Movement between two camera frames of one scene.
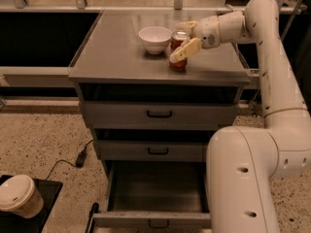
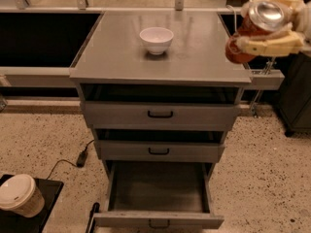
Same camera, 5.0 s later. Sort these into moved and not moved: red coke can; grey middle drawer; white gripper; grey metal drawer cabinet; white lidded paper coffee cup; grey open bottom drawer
Moved: red coke can; white gripper
Not moved: grey open bottom drawer; grey metal drawer cabinet; grey middle drawer; white lidded paper coffee cup
